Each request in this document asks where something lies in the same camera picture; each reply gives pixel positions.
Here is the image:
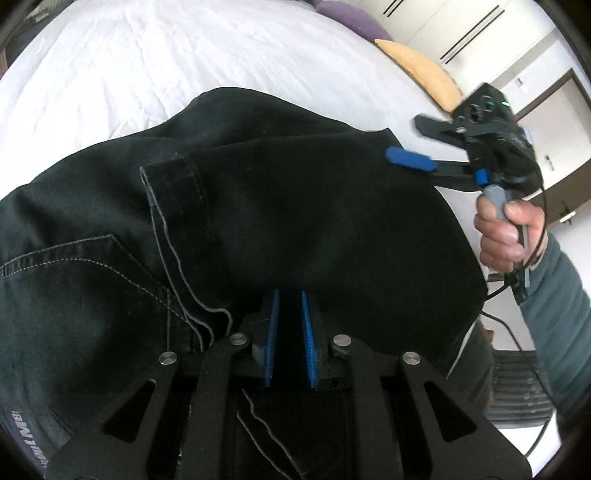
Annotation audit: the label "black ribbed object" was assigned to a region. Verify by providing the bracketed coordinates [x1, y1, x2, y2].
[488, 351, 555, 422]

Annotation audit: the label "black cable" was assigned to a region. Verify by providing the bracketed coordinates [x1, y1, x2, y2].
[479, 171, 555, 462]

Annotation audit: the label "person's right hand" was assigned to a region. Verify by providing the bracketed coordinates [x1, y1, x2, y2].
[475, 194, 548, 274]

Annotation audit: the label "person's right forearm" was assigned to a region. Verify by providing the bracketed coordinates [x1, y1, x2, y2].
[519, 233, 591, 444]

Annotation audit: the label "purple cushion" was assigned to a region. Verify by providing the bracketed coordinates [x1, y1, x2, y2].
[314, 0, 393, 42]

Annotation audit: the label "white door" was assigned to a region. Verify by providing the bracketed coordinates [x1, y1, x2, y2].
[519, 76, 591, 224]

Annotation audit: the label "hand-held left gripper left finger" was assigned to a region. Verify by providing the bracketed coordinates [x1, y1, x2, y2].
[44, 288, 281, 480]

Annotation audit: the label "bed with white sheet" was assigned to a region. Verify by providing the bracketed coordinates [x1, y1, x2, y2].
[0, 0, 497, 416]

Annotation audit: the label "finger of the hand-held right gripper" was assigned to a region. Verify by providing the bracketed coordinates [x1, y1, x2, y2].
[414, 115, 468, 151]
[385, 146, 479, 192]

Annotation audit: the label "yellow cushion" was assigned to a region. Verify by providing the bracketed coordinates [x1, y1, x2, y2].
[374, 39, 465, 112]

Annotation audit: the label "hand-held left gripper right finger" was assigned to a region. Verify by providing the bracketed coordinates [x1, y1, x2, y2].
[301, 290, 532, 480]

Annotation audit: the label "black pants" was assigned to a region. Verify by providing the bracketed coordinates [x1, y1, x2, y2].
[0, 87, 490, 480]

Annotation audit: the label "white wardrobe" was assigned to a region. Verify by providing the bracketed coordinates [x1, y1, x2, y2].
[360, 0, 568, 125]

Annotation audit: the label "brown door frame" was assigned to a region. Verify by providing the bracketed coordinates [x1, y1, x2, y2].
[512, 68, 591, 121]

